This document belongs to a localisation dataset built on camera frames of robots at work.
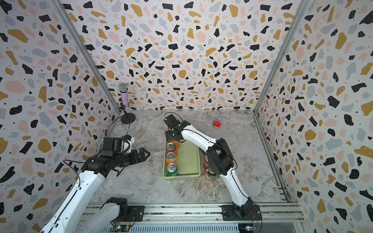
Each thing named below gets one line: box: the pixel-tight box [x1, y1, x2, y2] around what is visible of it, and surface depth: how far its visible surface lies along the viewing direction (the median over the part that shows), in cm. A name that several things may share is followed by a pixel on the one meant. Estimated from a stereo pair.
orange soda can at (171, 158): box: [166, 151, 178, 164], surface depth 85 cm
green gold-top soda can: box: [206, 170, 218, 182], surface depth 81 cm
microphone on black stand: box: [118, 82, 136, 125], surface depth 105 cm
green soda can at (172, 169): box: [166, 162, 179, 177], surface depth 81 cm
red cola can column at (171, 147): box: [165, 142, 177, 153], surface depth 89 cm
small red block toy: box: [212, 120, 222, 128], surface depth 115 cm
